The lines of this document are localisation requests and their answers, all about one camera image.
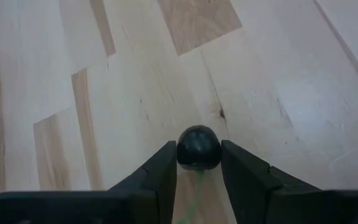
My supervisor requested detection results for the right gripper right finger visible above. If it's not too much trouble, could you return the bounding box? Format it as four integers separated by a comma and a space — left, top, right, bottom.
221, 139, 321, 224

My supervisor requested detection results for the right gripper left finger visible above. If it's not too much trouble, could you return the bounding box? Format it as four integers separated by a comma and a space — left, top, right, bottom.
109, 140, 178, 224

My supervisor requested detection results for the black toy cherry green stem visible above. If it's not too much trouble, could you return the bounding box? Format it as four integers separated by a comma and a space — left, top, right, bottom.
176, 124, 223, 224

